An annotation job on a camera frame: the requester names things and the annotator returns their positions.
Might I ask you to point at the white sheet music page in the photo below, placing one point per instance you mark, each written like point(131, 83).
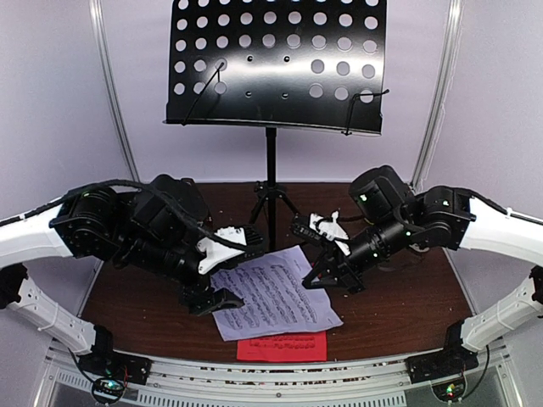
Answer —
point(275, 302)

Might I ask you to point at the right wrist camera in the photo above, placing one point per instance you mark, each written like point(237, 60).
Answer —
point(321, 230)

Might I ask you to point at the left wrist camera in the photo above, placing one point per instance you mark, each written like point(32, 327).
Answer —
point(218, 256)

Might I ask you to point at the aluminium front rail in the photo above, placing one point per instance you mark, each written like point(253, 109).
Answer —
point(380, 381)

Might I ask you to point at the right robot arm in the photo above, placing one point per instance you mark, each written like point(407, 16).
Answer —
point(441, 217)

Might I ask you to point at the red paper sheet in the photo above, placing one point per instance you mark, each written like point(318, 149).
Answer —
point(284, 348)

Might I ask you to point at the black music stand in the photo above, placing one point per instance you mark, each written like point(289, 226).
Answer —
point(307, 64)

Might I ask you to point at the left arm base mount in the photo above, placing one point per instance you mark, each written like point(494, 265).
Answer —
point(111, 377)

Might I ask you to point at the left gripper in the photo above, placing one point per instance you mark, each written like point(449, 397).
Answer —
point(201, 298)

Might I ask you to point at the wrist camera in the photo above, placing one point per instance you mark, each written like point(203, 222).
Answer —
point(218, 256)
point(321, 230)

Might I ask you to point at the right aluminium corner post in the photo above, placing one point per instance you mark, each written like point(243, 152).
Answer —
point(436, 114)

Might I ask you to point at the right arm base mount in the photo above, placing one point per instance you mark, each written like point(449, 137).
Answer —
point(445, 372)

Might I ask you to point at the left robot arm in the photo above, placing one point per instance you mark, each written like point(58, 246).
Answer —
point(163, 227)

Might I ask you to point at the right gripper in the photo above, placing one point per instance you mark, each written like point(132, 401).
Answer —
point(331, 259)

